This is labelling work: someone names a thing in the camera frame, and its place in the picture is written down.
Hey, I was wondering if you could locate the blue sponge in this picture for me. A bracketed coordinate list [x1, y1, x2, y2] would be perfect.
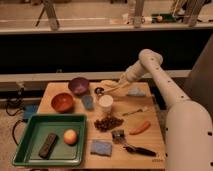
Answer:
[90, 140, 112, 156]

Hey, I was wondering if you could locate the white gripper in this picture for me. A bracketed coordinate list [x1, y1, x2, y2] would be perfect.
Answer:
[101, 74, 128, 94]

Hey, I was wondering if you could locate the blue box on floor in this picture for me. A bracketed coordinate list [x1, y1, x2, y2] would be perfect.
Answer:
[22, 105, 38, 122]

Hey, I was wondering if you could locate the purple bowl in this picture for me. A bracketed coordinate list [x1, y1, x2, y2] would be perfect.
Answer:
[68, 77, 89, 95]

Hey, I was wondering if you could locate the bunch of dark grapes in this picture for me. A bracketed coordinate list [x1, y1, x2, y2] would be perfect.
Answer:
[94, 116, 124, 132]

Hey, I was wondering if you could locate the white paper cup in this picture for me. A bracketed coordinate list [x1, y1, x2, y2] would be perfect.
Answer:
[98, 95, 114, 115]

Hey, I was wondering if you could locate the green plastic tray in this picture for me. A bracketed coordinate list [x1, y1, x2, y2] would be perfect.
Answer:
[12, 114, 87, 167]

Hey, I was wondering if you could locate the wooden board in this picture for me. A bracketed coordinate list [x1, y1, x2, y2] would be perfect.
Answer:
[36, 81, 166, 171]

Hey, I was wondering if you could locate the black remote control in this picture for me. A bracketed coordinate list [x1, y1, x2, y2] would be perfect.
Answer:
[38, 133, 58, 159]

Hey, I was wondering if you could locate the metal fork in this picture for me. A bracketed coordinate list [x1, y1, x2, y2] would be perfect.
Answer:
[122, 106, 148, 116]

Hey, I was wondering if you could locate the black cable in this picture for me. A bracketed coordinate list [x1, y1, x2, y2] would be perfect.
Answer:
[4, 87, 26, 146]

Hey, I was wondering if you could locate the yellow apple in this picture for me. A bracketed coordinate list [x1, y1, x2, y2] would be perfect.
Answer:
[63, 129, 78, 145]

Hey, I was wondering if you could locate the orange bowl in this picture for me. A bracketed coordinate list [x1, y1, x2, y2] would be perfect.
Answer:
[51, 93, 74, 113]

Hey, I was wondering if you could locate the light blue cloth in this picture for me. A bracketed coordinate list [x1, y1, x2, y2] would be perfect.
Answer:
[127, 87, 146, 97]

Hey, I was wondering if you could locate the orange carrot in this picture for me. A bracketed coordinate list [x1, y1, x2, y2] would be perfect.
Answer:
[129, 121, 151, 135]

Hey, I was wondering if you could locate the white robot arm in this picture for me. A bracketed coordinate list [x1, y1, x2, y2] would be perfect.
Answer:
[106, 49, 213, 171]

